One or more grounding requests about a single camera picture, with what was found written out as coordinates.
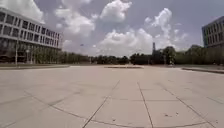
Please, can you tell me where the low raised planter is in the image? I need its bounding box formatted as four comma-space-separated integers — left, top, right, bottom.
104, 65, 145, 70

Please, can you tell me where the grey concrete slab plaza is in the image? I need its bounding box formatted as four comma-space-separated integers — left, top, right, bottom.
0, 65, 224, 128

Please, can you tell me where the slim distant tower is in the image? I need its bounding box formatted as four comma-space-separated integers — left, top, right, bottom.
151, 41, 157, 54

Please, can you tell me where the row of trees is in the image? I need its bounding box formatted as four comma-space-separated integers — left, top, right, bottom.
33, 44, 224, 66

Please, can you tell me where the low dark kerb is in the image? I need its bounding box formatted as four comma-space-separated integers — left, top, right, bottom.
0, 63, 70, 70

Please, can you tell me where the low concrete kerb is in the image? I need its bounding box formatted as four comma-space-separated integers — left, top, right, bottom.
181, 67, 224, 75

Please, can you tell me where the grass strip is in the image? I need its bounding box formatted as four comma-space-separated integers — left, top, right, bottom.
173, 63, 224, 71

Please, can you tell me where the white multi-storey building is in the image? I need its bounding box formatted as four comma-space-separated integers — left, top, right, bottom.
0, 7, 63, 64

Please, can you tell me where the pale pole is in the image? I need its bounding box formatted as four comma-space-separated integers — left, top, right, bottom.
14, 38, 19, 66

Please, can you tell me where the grey multi-storey building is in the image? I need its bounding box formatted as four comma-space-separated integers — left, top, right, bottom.
201, 15, 224, 50

